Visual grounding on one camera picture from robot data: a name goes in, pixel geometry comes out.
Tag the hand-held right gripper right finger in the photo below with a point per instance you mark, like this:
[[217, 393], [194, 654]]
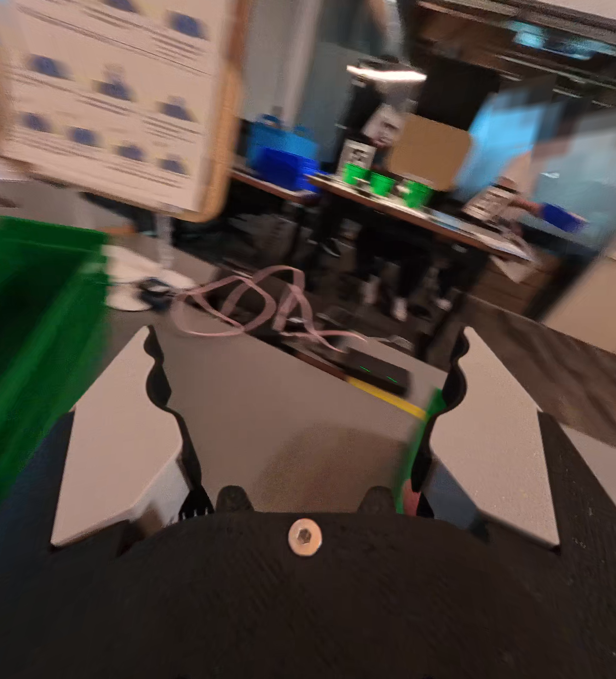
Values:
[[493, 461]]

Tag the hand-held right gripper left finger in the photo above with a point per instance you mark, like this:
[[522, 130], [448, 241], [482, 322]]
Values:
[[117, 461]]

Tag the green bins clear case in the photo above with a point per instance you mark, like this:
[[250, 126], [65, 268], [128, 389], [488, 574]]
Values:
[[369, 177]]

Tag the stack of blue bins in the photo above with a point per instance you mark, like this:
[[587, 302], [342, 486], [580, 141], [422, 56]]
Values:
[[281, 154]]

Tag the yellow tape strip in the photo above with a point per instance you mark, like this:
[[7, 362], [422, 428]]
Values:
[[392, 400]]

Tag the grey device green light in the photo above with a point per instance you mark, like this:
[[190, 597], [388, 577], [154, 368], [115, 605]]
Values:
[[374, 371]]

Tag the black box blue stripe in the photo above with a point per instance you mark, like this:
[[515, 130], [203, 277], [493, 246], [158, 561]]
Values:
[[154, 294]]

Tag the stack of cardboard boxes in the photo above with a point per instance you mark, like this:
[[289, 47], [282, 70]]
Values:
[[515, 286]]

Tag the white door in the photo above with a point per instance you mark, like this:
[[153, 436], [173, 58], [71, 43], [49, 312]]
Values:
[[605, 307]]

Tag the wooden workbench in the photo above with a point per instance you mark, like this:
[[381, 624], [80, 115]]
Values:
[[270, 185], [446, 225]]

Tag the blue plastic bin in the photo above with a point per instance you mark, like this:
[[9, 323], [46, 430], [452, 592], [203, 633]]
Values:
[[565, 217]]

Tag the framed fiducial tag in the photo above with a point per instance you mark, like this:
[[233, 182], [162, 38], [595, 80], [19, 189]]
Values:
[[358, 157], [488, 204]]

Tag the small green bin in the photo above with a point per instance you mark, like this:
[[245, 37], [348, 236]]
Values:
[[416, 193]]

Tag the brown cardboard panel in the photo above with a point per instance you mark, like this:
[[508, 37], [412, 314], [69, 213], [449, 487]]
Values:
[[430, 154]]

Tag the instruction poster board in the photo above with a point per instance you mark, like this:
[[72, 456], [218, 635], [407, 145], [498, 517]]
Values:
[[111, 95]]

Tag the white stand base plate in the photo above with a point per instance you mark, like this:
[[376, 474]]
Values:
[[127, 286]]

